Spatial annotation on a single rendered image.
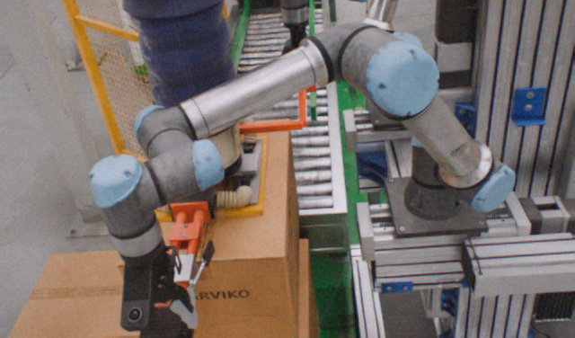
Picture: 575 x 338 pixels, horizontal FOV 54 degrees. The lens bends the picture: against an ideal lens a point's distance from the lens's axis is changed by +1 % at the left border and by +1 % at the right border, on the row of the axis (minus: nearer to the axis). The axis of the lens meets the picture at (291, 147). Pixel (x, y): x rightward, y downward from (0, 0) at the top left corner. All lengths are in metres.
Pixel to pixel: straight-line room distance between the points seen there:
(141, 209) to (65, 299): 1.35
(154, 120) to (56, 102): 1.95
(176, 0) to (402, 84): 0.53
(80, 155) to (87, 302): 1.09
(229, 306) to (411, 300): 1.05
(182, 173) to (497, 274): 0.88
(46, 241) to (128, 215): 2.52
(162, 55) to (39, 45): 1.53
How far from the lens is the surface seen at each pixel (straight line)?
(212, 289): 1.43
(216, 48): 1.30
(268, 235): 1.38
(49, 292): 2.24
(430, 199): 1.42
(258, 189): 1.48
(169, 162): 0.86
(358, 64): 0.97
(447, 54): 1.52
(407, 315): 2.30
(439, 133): 1.09
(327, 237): 2.20
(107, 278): 2.19
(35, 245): 3.37
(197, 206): 1.27
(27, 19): 2.75
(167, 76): 1.31
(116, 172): 0.84
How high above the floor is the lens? 2.01
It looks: 35 degrees down
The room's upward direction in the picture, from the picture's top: 7 degrees counter-clockwise
